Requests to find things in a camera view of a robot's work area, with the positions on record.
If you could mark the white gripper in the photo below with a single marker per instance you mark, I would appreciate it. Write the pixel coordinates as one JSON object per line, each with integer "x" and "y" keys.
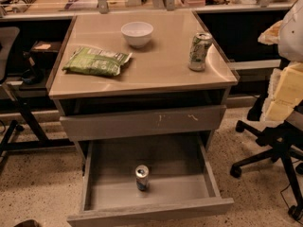
{"x": 292, "y": 37}

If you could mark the red bull can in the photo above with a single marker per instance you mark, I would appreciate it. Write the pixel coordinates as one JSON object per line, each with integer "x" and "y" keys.
{"x": 142, "y": 177}

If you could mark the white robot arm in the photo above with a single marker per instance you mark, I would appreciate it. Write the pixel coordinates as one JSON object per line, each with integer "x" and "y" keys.
{"x": 290, "y": 45}

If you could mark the green white soda can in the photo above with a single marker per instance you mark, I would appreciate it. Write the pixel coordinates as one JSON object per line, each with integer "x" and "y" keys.
{"x": 201, "y": 42}

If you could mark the open grey middle drawer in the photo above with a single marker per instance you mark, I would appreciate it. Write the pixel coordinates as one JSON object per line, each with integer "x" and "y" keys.
{"x": 181, "y": 182}

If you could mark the grey drawer cabinet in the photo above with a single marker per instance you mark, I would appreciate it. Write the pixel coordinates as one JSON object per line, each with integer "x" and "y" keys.
{"x": 156, "y": 76}

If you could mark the closed grey upper drawer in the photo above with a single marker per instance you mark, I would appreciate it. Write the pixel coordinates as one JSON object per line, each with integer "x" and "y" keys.
{"x": 138, "y": 123}

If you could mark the black office chair right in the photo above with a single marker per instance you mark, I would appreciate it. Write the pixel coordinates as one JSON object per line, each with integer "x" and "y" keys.
{"x": 281, "y": 139}

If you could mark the white ceramic bowl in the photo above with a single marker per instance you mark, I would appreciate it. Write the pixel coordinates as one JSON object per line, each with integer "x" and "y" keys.
{"x": 137, "y": 34}

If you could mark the green chip bag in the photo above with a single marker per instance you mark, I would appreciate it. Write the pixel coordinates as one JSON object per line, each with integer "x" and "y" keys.
{"x": 96, "y": 62}

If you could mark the black box under bench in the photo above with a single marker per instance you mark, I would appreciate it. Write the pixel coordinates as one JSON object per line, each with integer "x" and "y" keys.
{"x": 45, "y": 53}

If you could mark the black chair left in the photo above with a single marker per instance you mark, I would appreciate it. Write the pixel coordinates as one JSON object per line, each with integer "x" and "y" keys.
{"x": 8, "y": 36}

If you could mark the long background workbench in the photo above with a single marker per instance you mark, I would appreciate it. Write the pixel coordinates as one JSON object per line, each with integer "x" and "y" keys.
{"x": 70, "y": 8}

